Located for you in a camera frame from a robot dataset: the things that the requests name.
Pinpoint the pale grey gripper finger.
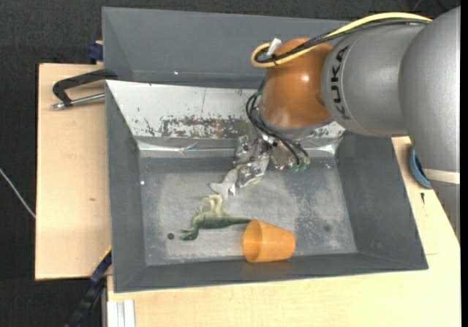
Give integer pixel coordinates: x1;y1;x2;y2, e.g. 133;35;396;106
227;162;268;196
208;162;245;194

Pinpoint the grey metal bin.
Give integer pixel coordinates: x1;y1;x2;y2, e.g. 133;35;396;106
101;6;429;294

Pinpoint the pale yellow toy animal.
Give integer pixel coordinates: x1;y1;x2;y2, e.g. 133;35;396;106
199;193;225;217

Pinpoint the pale wood flat board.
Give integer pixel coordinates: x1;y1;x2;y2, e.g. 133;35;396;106
34;62;113;281

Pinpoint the green toy dinosaur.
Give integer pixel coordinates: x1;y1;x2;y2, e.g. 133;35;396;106
180;207;254;243

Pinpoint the orange plastic cup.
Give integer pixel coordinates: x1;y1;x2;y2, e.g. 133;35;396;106
242;219;296;264

